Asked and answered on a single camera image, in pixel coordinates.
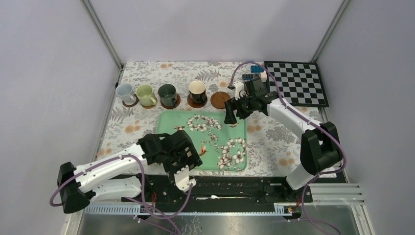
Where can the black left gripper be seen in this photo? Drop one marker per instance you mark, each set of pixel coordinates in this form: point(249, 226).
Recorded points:
point(193, 161)

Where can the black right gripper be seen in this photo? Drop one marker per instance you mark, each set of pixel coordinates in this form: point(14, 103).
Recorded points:
point(232, 105)

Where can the light brown wooden coaster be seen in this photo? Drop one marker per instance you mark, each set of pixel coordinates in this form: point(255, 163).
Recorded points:
point(149, 102)

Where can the dark green mug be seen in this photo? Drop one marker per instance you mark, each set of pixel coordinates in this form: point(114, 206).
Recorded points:
point(167, 90)

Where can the cream black mug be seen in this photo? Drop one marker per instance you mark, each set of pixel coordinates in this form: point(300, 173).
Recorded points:
point(197, 92)

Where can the dark brown wooden coaster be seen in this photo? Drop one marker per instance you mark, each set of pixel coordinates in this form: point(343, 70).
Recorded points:
point(129, 105)

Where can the pale green mug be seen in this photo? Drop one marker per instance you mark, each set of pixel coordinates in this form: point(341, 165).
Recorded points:
point(145, 91)

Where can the light blue mug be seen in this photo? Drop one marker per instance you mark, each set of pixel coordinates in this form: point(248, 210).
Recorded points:
point(125, 92)

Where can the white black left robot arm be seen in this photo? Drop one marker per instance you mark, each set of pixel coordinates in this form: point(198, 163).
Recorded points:
point(121, 174)

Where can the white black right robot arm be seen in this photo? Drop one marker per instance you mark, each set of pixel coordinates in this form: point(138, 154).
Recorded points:
point(319, 142)

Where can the grey toy brick baseplate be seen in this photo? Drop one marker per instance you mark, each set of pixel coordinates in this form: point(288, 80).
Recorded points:
point(251, 76)

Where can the white toy brick block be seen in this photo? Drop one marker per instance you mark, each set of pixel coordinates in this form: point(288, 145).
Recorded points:
point(263, 76)

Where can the blue toy brick block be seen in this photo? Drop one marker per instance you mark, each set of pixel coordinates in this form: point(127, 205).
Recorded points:
point(256, 69)

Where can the black white chessboard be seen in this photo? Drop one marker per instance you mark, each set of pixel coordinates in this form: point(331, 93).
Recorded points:
point(300, 83)

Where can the green floral tray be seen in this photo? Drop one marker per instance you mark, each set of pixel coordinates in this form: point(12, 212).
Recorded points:
point(222, 147)

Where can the floral tablecloth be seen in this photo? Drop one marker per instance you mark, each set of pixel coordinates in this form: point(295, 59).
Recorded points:
point(273, 150)

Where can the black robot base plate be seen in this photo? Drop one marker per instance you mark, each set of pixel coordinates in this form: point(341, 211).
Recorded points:
point(260, 189)

